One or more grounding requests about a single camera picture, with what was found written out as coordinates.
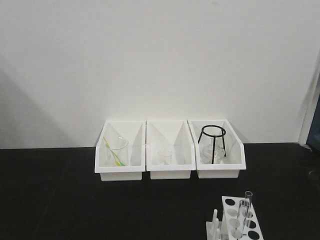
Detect clear glass test tube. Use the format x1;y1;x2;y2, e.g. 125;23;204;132
231;199;247;240

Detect white test tube rack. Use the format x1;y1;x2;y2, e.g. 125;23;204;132
205;196;264;240

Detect middle white storage bin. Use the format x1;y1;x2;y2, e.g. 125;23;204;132
146;120;196;180

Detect white storage bin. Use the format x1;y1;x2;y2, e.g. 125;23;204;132
94;120;146;182
146;120;196;180
187;119;246;179

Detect small glass beaker middle bin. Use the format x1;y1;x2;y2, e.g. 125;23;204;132
156;148;172;165

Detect left white storage bin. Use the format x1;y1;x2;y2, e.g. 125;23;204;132
94;120;146;182

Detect glass beaker in left bin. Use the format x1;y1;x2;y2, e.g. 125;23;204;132
104;137;129;167

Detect glass flask in right bin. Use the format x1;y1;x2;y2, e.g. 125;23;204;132
202;144;225;165

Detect yellow green stirring rod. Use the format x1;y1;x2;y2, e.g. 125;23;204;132
102;136;125;167

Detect black metal tripod stand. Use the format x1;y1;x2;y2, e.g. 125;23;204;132
198;124;227;158

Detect right white storage bin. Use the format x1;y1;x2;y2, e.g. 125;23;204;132
187;119;246;179

